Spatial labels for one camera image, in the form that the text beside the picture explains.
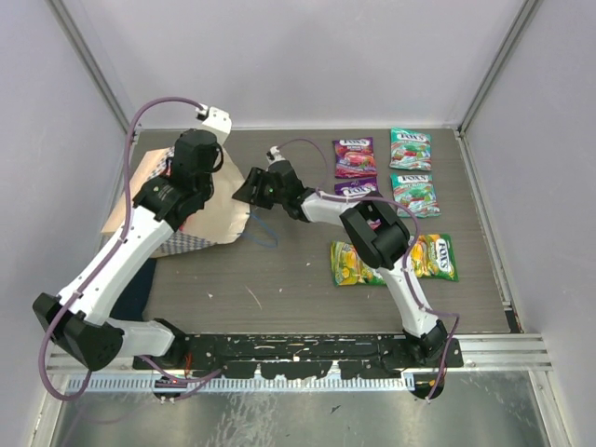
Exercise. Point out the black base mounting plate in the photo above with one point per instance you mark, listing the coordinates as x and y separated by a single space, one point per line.
301 356

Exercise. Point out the teal white snack packet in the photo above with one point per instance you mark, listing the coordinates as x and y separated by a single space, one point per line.
416 193

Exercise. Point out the purple snack packet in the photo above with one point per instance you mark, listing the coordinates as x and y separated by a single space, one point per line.
351 191
354 158

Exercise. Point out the green snack packet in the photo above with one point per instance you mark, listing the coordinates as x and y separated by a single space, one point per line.
432 256
348 269

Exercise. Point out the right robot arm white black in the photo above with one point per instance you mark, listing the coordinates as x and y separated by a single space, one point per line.
380 237

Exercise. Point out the dark navy cloth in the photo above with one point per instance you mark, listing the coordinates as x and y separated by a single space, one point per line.
132 301

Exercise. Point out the white slotted cable duct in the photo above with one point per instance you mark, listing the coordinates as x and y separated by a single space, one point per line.
138 382

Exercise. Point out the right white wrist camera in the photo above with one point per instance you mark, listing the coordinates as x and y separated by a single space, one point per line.
274 155

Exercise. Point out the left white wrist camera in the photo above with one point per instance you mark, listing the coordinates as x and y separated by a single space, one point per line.
214 120

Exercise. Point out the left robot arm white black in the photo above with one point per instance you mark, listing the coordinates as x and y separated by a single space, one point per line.
79 317

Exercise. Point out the teal mint candy packet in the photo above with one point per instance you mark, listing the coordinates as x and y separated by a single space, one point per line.
410 150

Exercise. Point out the blue checkered paper bag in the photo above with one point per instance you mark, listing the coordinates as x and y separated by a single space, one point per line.
222 221

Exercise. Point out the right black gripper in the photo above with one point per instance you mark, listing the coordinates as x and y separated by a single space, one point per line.
256 179

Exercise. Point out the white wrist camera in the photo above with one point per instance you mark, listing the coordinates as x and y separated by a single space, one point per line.
274 155
214 120

